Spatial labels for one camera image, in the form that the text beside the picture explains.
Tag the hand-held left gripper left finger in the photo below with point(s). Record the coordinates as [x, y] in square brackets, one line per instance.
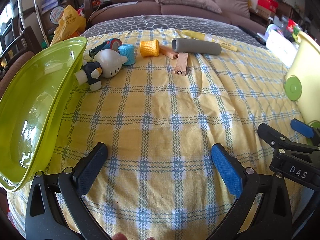
[90, 172]

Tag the round labelled tin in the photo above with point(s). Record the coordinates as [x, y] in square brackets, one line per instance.
[56, 15]

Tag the grey cracked-pattern blanket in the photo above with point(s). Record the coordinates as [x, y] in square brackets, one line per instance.
[162, 23]

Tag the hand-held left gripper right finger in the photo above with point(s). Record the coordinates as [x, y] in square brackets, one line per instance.
[226, 172]

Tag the white helmet toy figurine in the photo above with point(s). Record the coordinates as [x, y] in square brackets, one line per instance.
[110, 63]

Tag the red box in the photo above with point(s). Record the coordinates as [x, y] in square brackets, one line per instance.
[267, 2]

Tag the grey foam tube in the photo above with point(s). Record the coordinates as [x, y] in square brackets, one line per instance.
[197, 46]

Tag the yellow blue checked cloth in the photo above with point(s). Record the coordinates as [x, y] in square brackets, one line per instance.
[170, 110]

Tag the yellow ribbon spool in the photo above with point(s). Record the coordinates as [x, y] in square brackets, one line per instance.
[149, 48]

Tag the light blue bandage roll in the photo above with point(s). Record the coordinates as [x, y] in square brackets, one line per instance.
[126, 54]

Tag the white metal rack pole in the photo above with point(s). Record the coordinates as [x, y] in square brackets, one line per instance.
[40, 22]

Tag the lime green plastic tub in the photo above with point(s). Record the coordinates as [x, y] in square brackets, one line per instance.
[37, 105]

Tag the black remote control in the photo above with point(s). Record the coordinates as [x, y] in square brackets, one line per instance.
[252, 35]

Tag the yellow plastic bag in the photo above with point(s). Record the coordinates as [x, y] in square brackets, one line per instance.
[68, 25]

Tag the blue red wrist watch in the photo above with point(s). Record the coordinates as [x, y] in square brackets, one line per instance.
[111, 44]

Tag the purple white plastic container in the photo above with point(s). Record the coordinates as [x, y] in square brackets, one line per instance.
[275, 29]

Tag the yellow cotton swab tube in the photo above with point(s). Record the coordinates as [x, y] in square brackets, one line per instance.
[212, 40]

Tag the mauve fabric sofa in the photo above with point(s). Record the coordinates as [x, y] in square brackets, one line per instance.
[140, 8]

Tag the person's left hand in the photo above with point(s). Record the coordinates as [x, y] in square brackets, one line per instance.
[120, 236]

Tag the dark wooden chair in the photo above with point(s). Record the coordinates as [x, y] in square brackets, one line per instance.
[17, 45]

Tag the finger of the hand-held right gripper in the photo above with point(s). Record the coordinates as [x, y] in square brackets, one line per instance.
[271, 135]
[301, 127]

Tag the wooden block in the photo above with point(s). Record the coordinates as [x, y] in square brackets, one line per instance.
[167, 51]
[181, 63]

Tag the cream storage box green wheels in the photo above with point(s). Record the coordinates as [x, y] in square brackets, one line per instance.
[308, 62]

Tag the white plastic wipes container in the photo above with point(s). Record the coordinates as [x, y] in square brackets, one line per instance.
[281, 48]

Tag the mauve pillow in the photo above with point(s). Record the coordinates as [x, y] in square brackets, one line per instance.
[190, 2]

